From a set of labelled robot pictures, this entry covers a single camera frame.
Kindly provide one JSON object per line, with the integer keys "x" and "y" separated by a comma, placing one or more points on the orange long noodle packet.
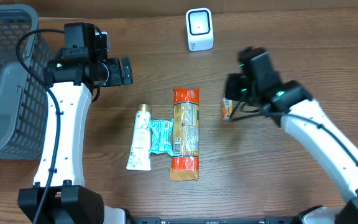
{"x": 185, "y": 135}

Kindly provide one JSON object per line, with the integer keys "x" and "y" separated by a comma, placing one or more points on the small orange sachet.
{"x": 227, "y": 108}

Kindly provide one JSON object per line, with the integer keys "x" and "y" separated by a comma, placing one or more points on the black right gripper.
{"x": 229, "y": 90}

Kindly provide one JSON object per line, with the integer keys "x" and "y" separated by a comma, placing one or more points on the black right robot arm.
{"x": 295, "y": 110}

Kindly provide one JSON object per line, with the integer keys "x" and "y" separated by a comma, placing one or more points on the white tube with gold cap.
{"x": 139, "y": 157}

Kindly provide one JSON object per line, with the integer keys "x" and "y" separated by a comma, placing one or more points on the grey plastic shopping basket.
{"x": 23, "y": 102}

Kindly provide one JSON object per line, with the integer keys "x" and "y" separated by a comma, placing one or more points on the brown cardboard backdrop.
{"x": 97, "y": 9}

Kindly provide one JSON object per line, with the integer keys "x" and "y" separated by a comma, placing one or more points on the white barcode scanner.
{"x": 199, "y": 29}

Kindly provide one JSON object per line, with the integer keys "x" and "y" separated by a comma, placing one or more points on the teal snack packet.
{"x": 161, "y": 136}

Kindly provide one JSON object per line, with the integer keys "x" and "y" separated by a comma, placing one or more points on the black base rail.
{"x": 266, "y": 220}

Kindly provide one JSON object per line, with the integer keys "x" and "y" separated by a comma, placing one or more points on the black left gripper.
{"x": 125, "y": 71}

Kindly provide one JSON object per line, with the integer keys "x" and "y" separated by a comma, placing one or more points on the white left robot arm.
{"x": 58, "y": 194}

